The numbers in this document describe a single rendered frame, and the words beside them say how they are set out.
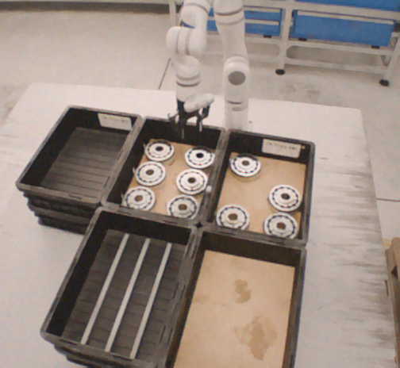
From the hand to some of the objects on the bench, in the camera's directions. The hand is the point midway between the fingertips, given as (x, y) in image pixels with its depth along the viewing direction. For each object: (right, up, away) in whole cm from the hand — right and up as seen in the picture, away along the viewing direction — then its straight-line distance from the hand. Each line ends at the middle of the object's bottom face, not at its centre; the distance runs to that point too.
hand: (190, 129), depth 124 cm
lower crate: (-36, -20, +23) cm, 47 cm away
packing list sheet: (-79, -16, +28) cm, 85 cm away
